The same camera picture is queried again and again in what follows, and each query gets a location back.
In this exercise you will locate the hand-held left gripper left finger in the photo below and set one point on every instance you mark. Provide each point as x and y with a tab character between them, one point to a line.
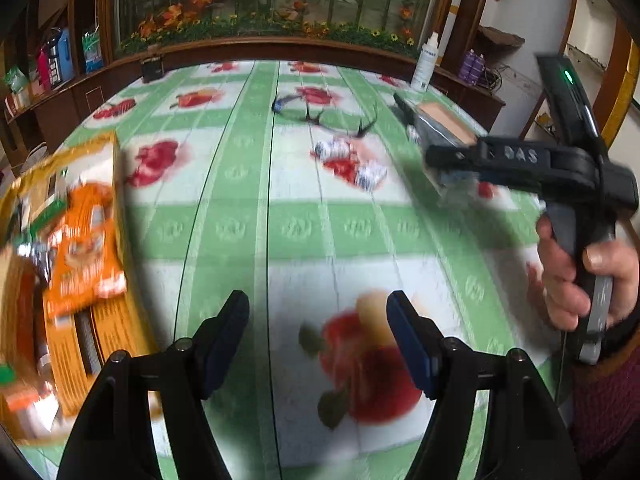
225	342

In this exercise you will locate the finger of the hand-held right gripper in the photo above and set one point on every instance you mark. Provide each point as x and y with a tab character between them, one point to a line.
450	155

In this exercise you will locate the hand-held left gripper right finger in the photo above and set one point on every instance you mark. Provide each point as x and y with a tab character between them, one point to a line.
412	347

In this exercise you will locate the clear plastic bag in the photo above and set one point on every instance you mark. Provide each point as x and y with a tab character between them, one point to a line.
455	187

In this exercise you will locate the orange cracker packet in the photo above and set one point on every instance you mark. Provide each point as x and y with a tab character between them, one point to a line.
85	250

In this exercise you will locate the yellow cardboard box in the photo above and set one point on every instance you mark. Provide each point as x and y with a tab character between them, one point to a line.
30	170

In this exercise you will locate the person's right forearm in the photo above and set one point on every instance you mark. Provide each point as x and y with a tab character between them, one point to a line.
610	400

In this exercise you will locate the person's right hand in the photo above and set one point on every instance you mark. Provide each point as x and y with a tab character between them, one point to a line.
557	280

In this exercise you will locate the open patterned glasses case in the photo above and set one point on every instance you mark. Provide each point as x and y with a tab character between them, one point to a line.
440	115

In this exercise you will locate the wooden low cabinet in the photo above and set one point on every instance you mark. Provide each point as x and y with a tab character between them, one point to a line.
475	105

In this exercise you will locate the small white wrapped candy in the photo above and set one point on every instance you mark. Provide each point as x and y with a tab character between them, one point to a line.
370	175
331	150

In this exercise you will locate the purple bottle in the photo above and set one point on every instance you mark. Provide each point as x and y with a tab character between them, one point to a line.
478	69
466	67

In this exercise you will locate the white spray bottle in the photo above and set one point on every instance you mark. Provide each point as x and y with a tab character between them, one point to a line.
425	62

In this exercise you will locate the green fruit print tablecloth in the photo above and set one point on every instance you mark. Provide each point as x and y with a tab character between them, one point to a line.
300	240

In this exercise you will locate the dark framed eyeglasses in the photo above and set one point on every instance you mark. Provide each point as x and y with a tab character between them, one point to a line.
320	119

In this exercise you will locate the green yellow cracker packet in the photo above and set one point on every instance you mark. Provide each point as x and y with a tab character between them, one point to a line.
42	220

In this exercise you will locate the small black box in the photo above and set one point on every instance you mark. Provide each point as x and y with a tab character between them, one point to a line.
152	69

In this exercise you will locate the wooden side shelf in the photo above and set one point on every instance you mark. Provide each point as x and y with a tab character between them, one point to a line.
60	110

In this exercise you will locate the teal plastic packet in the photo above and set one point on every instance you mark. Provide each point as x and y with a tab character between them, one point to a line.
93	51

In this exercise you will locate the blue box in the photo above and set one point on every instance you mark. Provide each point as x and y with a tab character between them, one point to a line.
61	57

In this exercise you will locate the green white packet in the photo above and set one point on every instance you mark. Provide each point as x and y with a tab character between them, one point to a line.
16	81

